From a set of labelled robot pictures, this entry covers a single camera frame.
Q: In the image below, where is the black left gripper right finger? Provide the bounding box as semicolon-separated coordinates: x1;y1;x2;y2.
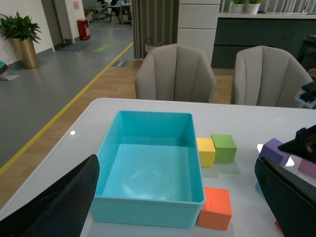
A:
254;157;316;237

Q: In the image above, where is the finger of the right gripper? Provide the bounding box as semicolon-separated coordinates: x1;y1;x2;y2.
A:
278;125;316;163

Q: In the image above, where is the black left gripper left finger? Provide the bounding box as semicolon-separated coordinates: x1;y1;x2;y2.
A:
0;155;100;237

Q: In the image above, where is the light blue foam block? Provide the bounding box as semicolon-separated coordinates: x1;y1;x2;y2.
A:
255;181;263;196

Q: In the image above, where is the pink foam block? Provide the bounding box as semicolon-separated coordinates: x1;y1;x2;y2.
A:
298;159;316;175

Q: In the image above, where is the purple foam block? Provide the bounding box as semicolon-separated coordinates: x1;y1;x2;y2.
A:
258;138;290;166

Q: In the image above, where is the orange foam block near bin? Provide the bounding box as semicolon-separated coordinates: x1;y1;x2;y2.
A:
197;187;232;231

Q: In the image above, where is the green foam block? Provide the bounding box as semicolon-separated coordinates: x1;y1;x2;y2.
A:
211;134;237;163

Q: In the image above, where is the right beige chair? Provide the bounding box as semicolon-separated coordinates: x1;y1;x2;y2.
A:
230;46;312;108

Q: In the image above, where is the beige chair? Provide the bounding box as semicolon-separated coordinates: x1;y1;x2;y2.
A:
230;46;312;108
135;44;216;103

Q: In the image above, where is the turquoise plastic bin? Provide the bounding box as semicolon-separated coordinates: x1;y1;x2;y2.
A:
90;111;205;228

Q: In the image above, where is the yellow foam block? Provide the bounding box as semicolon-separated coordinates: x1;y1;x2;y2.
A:
197;138;215;167

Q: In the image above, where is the dark grey counter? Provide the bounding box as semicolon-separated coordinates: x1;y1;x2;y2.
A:
211;13;316;69

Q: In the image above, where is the white potted plant right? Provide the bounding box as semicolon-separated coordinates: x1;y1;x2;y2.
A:
246;0;261;14

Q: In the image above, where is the white potted plant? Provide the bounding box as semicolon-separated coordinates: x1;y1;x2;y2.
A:
246;0;261;14
230;0;246;14

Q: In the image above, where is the left beige chair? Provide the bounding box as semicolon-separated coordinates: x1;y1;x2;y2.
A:
135;44;216;103

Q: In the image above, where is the white potted plant left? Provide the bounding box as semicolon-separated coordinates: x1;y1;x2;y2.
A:
230;0;246;14

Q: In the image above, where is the white column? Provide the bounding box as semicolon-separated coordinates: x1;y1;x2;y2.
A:
177;0;220;62

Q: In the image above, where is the woven basket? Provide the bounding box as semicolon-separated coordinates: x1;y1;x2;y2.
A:
145;37;167;53

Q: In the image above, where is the potted plant in gold planter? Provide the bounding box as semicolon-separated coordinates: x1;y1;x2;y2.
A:
0;13;41;69

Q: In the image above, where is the grey curtain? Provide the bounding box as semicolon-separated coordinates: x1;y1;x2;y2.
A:
131;0;179;59

